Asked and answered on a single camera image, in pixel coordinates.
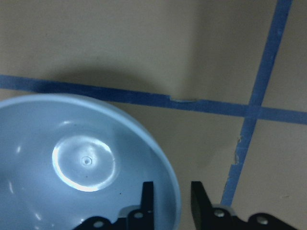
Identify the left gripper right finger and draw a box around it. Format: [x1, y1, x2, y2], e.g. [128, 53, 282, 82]
[190, 181, 294, 230]

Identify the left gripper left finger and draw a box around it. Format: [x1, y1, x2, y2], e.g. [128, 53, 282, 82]
[75, 182, 154, 230]

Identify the blue bowl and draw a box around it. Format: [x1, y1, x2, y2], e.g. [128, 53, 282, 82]
[0, 94, 181, 230]

